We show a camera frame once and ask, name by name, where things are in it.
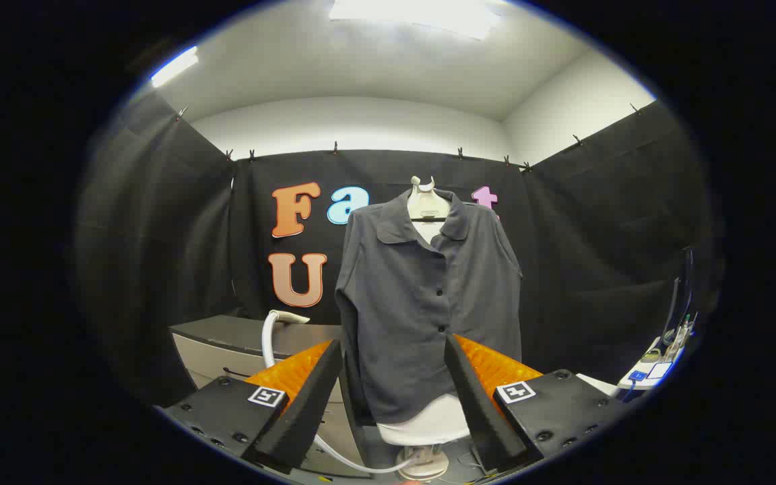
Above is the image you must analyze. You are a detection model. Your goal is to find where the black backdrop cloth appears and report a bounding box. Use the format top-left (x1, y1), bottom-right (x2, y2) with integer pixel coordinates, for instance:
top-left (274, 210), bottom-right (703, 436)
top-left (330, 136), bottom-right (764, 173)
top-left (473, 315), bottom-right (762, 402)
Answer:
top-left (75, 91), bottom-right (722, 405)

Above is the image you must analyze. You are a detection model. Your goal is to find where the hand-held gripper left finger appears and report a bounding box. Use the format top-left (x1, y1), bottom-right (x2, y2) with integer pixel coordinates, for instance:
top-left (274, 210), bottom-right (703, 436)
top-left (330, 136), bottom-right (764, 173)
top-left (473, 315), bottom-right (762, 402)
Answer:
top-left (158, 339), bottom-right (344, 475)

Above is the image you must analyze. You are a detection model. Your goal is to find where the row of black cloth clips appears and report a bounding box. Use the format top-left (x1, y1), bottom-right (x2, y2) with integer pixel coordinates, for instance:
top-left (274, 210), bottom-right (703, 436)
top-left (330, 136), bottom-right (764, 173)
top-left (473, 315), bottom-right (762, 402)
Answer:
top-left (174, 102), bottom-right (642, 173)

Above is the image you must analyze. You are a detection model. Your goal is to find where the grey drawer cabinet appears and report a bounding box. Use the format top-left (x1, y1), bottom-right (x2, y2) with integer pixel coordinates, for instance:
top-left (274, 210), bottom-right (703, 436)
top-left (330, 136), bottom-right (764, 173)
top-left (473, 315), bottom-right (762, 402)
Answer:
top-left (170, 314), bottom-right (375, 479)

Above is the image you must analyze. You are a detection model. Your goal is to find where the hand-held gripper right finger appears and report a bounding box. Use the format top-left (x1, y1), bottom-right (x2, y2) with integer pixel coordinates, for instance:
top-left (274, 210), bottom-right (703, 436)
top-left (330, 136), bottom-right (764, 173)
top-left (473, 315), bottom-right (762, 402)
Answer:
top-left (445, 333), bottom-right (626, 475)

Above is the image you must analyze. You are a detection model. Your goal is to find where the garment steamer base unit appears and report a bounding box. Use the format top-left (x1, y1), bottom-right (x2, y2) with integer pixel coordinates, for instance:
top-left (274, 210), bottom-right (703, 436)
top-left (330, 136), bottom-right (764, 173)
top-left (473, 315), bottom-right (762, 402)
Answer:
top-left (395, 445), bottom-right (451, 481)

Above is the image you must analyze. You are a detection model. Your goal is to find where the dark grey button shirt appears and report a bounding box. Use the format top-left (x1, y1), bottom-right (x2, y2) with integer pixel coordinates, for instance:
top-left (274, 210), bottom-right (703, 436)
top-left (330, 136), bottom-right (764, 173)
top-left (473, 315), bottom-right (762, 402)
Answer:
top-left (334, 190), bottom-right (523, 426)

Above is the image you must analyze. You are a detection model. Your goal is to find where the ceiling light panel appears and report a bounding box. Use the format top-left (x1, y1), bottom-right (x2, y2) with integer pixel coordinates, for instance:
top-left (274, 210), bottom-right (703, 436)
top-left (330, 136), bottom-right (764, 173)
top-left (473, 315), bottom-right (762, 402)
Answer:
top-left (150, 46), bottom-right (199, 88)

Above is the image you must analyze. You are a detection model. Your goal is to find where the white side table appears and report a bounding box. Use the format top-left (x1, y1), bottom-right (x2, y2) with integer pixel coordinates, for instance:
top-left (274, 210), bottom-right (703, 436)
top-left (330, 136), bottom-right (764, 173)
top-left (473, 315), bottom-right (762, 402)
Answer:
top-left (577, 333), bottom-right (688, 399)

